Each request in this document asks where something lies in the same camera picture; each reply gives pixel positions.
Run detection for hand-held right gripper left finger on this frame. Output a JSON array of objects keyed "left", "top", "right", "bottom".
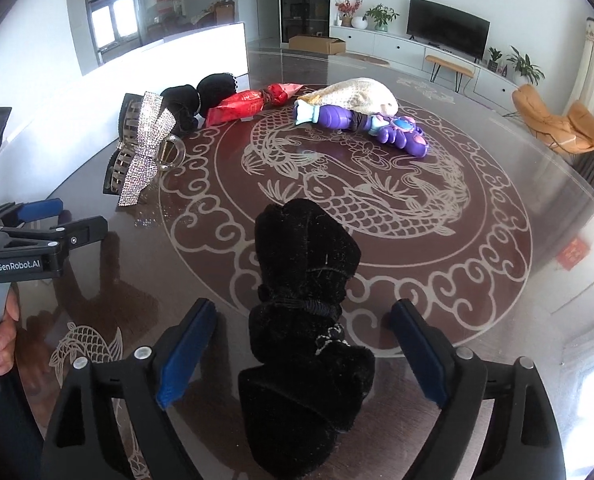
[{"left": 42, "top": 297, "right": 218, "bottom": 480}]

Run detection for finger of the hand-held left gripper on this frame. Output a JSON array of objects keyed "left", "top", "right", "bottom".
[
  {"left": 0, "top": 199, "right": 64, "bottom": 226},
  {"left": 0, "top": 216, "right": 108, "bottom": 259}
]

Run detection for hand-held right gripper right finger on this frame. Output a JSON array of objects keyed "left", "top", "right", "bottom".
[{"left": 389, "top": 298, "right": 568, "bottom": 480}]

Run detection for black velvet scrunchie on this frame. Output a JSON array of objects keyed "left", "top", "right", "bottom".
[{"left": 237, "top": 199, "right": 376, "bottom": 480}]

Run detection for white storage box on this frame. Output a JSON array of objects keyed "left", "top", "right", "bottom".
[{"left": 0, "top": 21, "right": 250, "bottom": 221}]

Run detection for dark patterned glass desktop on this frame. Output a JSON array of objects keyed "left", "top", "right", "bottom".
[{"left": 0, "top": 47, "right": 594, "bottom": 480}]

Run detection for rhinestone bow claw hair clip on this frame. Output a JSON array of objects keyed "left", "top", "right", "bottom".
[{"left": 102, "top": 91, "right": 185, "bottom": 207}]

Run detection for red packet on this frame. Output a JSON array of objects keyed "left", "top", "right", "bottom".
[{"left": 206, "top": 81, "right": 300, "bottom": 127}]

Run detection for purple toy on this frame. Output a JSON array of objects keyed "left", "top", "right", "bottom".
[{"left": 293, "top": 100, "right": 430, "bottom": 160}]

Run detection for orange lounge chair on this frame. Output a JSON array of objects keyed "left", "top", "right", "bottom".
[{"left": 511, "top": 84, "right": 594, "bottom": 155}]

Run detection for cream knitted pouch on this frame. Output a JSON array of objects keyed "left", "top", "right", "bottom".
[{"left": 297, "top": 77, "right": 399, "bottom": 116}]

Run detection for wooden bench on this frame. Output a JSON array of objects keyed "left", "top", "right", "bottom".
[{"left": 425, "top": 55, "right": 476, "bottom": 92}]

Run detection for large spreading potted plant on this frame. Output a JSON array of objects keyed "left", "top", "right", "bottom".
[{"left": 506, "top": 46, "right": 545, "bottom": 86}]

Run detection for white television cabinet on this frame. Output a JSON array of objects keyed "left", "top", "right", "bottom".
[{"left": 329, "top": 25, "right": 520, "bottom": 86}]

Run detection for cardboard box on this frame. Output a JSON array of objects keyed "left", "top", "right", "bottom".
[{"left": 288, "top": 34, "right": 346, "bottom": 56}]

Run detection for black television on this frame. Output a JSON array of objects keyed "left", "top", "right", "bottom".
[{"left": 408, "top": 0, "right": 491, "bottom": 58}]

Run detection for dark glass display cabinet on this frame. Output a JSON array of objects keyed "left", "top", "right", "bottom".
[{"left": 278, "top": 0, "right": 332, "bottom": 43}]

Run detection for green leafy potted plant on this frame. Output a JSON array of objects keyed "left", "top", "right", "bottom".
[{"left": 364, "top": 4, "right": 400, "bottom": 32}]

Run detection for red flowers in vase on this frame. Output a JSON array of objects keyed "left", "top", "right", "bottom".
[{"left": 336, "top": 0, "right": 363, "bottom": 27}]

